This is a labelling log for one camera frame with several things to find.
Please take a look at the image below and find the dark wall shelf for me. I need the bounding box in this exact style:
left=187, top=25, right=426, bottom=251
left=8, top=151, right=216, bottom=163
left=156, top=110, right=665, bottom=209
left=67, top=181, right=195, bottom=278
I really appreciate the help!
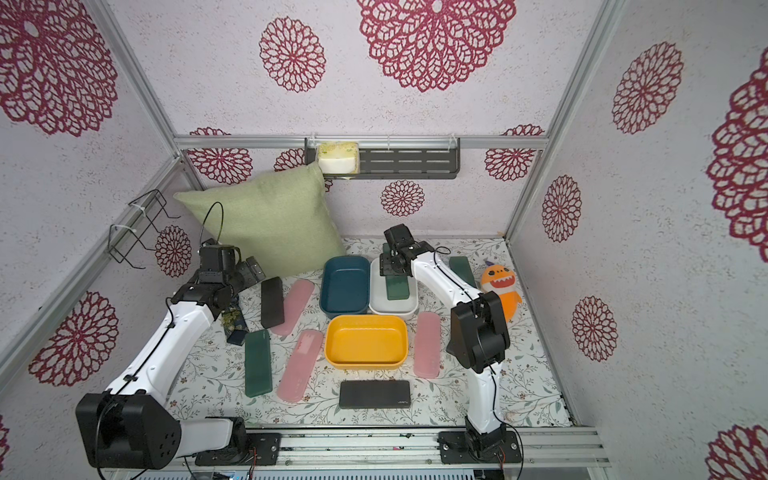
left=304, top=135, right=461, bottom=180

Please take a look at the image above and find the floral table mat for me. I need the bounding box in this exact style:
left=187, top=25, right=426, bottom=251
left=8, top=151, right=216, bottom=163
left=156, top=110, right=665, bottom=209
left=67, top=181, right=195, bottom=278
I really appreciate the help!
left=166, top=238, right=574, bottom=427

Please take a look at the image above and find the black wire wall rack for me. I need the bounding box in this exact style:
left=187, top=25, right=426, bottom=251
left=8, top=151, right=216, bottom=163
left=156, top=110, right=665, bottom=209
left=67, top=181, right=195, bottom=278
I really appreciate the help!
left=105, top=188, right=180, bottom=270

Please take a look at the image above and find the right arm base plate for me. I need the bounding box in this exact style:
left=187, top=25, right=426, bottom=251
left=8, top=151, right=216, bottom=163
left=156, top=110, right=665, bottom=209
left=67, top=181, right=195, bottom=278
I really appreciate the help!
left=437, top=428, right=524, bottom=465

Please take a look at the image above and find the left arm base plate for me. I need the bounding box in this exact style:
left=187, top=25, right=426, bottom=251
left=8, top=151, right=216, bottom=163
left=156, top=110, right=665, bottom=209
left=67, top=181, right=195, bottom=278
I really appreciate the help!
left=194, top=433, right=282, bottom=467

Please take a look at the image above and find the dark teal storage box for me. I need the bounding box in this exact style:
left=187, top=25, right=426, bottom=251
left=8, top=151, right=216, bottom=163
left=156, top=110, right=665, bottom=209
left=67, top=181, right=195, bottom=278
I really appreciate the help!
left=319, top=255, right=370, bottom=319

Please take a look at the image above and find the orange shark plush toy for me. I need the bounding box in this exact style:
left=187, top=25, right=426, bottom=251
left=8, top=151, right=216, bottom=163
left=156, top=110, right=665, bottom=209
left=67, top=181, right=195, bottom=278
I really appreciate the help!
left=480, top=261, right=523, bottom=323

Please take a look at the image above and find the green pencil case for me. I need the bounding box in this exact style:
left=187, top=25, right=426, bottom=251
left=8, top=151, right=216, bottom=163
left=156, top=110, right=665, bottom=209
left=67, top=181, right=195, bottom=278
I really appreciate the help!
left=244, top=329, right=273, bottom=398
left=448, top=256, right=477, bottom=288
left=379, top=243, right=410, bottom=301

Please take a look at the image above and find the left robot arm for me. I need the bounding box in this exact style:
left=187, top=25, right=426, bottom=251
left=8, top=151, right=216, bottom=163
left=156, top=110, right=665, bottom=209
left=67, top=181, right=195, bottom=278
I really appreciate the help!
left=75, top=239, right=265, bottom=472

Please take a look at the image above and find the yellow storage box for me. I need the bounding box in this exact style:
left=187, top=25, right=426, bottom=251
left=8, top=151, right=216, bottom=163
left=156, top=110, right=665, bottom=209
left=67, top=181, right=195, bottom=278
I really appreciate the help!
left=324, top=314, right=409, bottom=370

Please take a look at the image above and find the pink pencil case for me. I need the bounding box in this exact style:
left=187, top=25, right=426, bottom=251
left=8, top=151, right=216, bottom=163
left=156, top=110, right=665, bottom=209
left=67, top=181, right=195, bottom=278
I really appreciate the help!
left=270, top=279, right=315, bottom=337
left=414, top=312, right=441, bottom=379
left=277, top=330, right=324, bottom=403

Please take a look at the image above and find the black pencil case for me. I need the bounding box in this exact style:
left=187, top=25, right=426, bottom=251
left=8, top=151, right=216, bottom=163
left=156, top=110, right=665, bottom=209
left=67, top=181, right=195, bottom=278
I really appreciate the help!
left=339, top=380, right=411, bottom=410
left=260, top=277, right=285, bottom=329

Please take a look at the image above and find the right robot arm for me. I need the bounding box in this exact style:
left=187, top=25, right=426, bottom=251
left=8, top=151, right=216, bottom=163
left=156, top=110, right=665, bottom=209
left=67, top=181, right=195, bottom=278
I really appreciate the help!
left=380, top=224, right=511, bottom=456

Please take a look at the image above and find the black pencil case front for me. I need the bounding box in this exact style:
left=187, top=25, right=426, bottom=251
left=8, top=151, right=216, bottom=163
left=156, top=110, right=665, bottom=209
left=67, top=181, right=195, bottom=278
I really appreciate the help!
left=339, top=380, right=411, bottom=410

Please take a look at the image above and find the light green pillow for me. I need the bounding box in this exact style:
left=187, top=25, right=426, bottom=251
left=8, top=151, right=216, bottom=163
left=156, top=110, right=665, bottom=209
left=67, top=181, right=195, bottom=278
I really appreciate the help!
left=174, top=164, right=346, bottom=278

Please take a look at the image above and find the white storage box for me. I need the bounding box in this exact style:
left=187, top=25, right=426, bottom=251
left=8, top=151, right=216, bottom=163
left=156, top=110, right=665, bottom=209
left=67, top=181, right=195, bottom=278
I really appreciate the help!
left=369, top=258, right=419, bottom=320

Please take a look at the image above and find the yellow white sponge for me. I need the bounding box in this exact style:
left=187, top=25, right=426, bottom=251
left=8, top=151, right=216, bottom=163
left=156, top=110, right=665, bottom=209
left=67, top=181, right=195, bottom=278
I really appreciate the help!
left=316, top=141, right=360, bottom=175

